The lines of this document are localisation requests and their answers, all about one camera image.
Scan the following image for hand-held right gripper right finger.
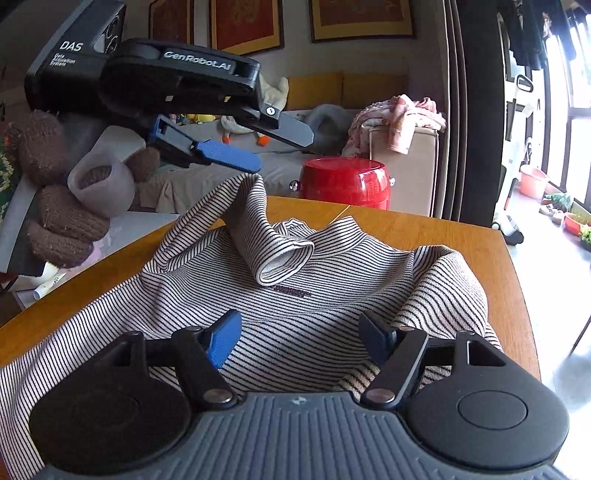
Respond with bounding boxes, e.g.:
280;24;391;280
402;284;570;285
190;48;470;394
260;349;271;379
359;310;509;411

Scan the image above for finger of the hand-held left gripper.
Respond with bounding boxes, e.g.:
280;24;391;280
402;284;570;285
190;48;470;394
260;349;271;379
226;95;315;149
148;114;262;175

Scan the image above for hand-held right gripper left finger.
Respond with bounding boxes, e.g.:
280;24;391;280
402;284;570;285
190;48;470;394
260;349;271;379
99;309;243;409

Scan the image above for grey striped sweater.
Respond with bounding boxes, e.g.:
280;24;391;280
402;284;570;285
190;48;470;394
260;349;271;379
0;174;504;467

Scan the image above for pink clothes pile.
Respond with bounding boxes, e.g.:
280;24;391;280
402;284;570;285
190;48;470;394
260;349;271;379
342;95;448;158

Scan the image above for hanging dark clothes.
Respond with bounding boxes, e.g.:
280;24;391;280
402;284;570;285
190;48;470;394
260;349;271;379
496;0;564;70

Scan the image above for person's left hand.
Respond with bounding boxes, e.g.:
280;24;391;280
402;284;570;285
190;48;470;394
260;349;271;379
2;110;161;269

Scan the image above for grey covered sofa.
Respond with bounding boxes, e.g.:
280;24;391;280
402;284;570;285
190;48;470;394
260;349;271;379
136;71;409;214

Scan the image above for grey neck pillow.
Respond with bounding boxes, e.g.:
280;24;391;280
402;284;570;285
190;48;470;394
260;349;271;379
305;104;356;155

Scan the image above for white goose plush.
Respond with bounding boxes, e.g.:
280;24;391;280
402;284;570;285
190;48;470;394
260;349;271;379
221;74;289;147

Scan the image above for mustard back cushion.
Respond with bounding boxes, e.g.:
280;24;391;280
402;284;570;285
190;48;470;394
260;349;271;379
342;71;409;108
285;74;345;112

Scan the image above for red plastic stool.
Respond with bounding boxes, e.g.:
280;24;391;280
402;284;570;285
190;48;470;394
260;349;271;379
288;157;397;210

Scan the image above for grey marble coffee table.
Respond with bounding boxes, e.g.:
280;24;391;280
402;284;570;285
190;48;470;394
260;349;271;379
95;210;183;273

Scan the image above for brown curtain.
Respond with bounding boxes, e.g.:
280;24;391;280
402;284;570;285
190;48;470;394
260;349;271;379
434;0;506;227

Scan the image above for white floor washer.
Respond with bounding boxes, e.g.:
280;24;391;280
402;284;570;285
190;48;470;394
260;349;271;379
492;74;539;245

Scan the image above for pink plastic basin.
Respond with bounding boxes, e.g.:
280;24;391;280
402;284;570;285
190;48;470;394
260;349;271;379
519;165;551;199

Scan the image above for red plastic basin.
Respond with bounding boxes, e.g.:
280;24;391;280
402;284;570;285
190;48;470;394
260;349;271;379
563;212;588;237

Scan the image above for framed red wall picture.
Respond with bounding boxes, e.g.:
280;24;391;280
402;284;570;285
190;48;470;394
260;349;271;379
308;0;415;43
148;0;195;44
209;0;283;55

